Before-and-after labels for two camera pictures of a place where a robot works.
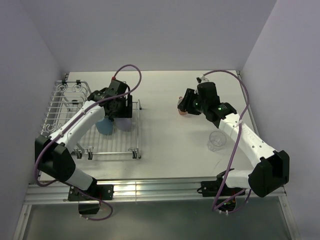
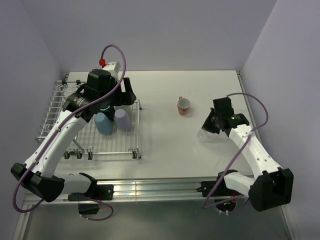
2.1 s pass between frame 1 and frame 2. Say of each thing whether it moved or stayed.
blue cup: stayed
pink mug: stayed
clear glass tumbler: moved
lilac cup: stayed
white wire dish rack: stayed
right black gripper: moved
